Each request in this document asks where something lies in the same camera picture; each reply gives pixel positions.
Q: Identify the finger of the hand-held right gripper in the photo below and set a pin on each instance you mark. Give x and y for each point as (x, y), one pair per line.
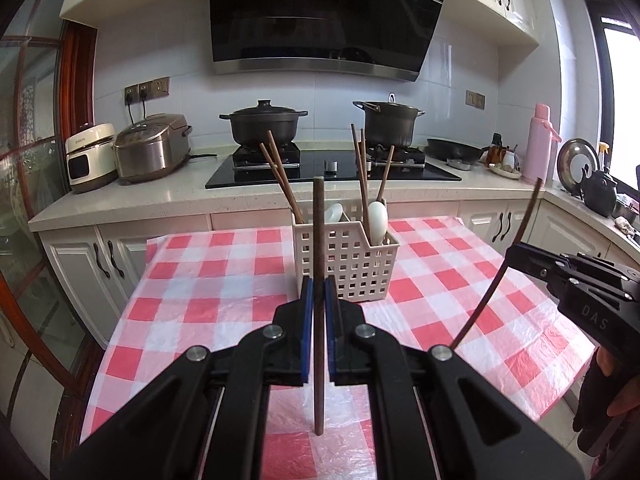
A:
(575, 262)
(545, 275)

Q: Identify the person's right hand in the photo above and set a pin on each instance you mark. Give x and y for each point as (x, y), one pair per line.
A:
(625, 410)

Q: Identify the small plate with food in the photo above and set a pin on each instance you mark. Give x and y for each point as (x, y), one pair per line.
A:
(505, 172)

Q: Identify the black kettle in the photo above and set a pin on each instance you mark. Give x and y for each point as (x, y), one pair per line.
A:
(599, 195)

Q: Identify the small white jar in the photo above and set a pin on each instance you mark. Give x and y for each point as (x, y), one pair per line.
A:
(509, 160)

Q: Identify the black range hood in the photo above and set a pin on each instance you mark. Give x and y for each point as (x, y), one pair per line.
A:
(325, 10)

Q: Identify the small brass wall socket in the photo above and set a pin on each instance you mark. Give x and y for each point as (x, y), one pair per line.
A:
(475, 99)

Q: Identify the dark window frame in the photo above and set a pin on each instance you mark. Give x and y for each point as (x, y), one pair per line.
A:
(597, 85)

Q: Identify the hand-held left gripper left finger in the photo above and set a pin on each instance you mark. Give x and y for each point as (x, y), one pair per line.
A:
(307, 330)

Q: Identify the black burner grate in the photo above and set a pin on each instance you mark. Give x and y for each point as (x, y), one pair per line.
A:
(250, 157)
(410, 156)

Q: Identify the brass wall socket panel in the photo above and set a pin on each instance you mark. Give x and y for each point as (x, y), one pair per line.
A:
(150, 90)

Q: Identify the red white checked tablecloth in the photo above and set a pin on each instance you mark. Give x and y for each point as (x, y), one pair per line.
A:
(200, 285)

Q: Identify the dark condiment bottle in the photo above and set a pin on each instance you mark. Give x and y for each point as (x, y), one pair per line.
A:
(495, 152)

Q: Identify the white countertop cooker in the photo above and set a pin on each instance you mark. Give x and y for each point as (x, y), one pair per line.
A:
(90, 160)

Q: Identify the black casserole pot with lid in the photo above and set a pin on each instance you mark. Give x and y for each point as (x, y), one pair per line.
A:
(262, 127)

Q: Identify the brown wooden chopstick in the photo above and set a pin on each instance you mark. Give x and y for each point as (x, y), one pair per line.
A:
(284, 170)
(358, 170)
(364, 160)
(281, 185)
(481, 309)
(385, 175)
(318, 240)

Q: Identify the yellow spray bottle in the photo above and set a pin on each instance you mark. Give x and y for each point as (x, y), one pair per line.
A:
(603, 155)

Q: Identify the white plastic utensil basket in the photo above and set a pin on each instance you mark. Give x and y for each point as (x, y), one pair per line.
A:
(350, 265)

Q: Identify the silver rice cooker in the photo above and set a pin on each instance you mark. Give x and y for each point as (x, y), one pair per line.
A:
(150, 152)

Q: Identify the pink thermos flask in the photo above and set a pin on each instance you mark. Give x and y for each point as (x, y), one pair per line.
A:
(539, 150)

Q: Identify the black stockpot with lid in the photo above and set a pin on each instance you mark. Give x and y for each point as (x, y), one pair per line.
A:
(390, 125)

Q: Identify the round glass pot lid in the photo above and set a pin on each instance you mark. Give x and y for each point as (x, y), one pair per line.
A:
(572, 160)

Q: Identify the black glass gas cooktop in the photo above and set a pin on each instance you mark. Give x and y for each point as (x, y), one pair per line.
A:
(425, 172)

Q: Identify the black wok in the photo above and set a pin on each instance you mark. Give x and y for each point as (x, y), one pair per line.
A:
(452, 150)

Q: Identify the wooden framed glass door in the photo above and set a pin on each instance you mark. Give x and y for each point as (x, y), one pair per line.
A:
(75, 85)

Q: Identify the white ceramic spoon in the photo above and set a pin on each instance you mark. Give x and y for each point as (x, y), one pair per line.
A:
(334, 214)
(377, 220)

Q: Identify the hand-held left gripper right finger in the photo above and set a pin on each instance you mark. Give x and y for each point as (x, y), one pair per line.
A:
(330, 330)

